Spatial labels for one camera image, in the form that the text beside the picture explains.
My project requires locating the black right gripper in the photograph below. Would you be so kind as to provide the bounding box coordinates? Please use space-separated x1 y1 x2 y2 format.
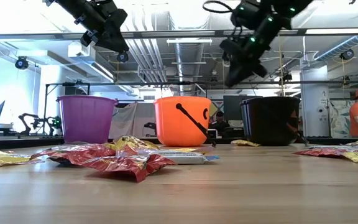
225 29 272 87

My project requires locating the white blue Hershey's bar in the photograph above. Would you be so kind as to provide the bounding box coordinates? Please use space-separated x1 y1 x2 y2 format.
149 149 221 166

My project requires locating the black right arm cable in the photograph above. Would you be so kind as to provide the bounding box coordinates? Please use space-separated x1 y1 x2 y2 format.
202 0 241 15

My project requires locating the white column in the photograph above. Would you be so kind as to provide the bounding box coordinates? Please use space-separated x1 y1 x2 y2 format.
300 64 331 138

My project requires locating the white ceiling unit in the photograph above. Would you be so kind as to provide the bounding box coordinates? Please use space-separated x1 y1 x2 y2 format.
67 41 96 59

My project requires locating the black metal rig frame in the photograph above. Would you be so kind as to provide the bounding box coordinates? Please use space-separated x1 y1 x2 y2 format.
0 28 358 152

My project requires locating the red Skittles packet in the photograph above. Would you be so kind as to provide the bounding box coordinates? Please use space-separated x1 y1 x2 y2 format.
293 146 358 158
81 154 178 184
29 143 118 166

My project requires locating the grey corrugated ceiling duct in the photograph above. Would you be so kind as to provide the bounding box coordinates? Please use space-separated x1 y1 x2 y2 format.
314 34 358 62

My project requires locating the purple plastic bucket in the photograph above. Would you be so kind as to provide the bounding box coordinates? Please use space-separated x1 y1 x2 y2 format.
56 95 119 145

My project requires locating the orange pumpkin face bucket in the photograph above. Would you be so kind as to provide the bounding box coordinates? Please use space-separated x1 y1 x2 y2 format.
153 95 218 148

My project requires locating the black monitor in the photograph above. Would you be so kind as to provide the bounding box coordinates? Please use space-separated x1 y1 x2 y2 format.
223 95 245 122

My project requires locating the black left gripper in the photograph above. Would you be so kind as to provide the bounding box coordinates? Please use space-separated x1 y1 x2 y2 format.
85 1 129 53

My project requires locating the black pumpkin face bucket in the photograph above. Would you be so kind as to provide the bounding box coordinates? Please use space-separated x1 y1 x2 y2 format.
239 96 309 147

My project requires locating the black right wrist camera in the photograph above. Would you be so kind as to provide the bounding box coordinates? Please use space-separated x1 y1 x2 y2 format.
218 38 246 62

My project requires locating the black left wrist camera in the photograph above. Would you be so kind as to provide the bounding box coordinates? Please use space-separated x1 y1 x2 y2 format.
79 29 101 48

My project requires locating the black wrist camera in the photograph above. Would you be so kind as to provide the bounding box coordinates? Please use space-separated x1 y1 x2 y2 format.
79 29 101 48
218 38 246 62

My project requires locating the white ceiling light strip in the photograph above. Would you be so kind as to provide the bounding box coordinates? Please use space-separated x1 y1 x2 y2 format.
166 38 213 45

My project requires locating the leaf pattern wall panel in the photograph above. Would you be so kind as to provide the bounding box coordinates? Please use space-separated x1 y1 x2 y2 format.
329 98 358 140

